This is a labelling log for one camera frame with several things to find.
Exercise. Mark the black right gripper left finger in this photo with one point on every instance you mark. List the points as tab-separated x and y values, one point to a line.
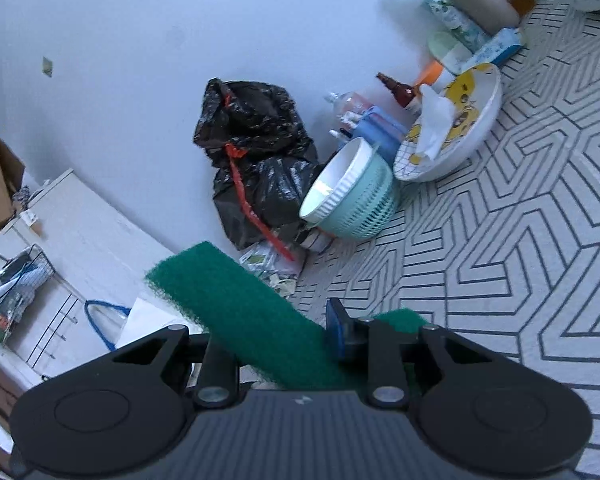
217	383

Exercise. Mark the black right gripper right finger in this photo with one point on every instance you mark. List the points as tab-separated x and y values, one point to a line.
370	351

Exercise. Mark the green scouring pad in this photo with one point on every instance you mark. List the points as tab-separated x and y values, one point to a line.
262	329

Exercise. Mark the white ribbed bowl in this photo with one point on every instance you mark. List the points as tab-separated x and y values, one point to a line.
336	180

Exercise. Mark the small white black jar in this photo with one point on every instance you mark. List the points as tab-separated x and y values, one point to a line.
316	241

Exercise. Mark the crumpled wrappers pile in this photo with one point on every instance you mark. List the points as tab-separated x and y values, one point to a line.
273	269

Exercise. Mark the teal colander basket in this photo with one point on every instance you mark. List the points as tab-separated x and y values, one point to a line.
367	208

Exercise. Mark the blue organizer holder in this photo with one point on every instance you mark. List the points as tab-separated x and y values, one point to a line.
377	128

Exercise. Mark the black garbage bag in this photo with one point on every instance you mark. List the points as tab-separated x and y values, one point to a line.
265	161

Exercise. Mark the white tissue paper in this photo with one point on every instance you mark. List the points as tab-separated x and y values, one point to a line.
436	120

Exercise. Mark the brown glass bottle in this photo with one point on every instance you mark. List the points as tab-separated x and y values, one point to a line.
404	94

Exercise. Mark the cartoon printed plate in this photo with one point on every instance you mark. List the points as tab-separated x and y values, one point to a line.
477	94

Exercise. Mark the orange lid jar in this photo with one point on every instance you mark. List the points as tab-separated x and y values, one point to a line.
434	75

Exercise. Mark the light green tube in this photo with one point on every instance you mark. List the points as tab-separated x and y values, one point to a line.
448	51

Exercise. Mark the blue wet wipes pack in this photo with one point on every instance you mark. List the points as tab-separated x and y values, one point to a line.
499	49

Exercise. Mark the teal spray bottle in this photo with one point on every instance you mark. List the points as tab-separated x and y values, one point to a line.
464	29

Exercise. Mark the white tote bag blue handles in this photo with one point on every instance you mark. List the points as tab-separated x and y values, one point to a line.
118	326

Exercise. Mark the wire wall rack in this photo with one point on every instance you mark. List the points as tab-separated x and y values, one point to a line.
20	278

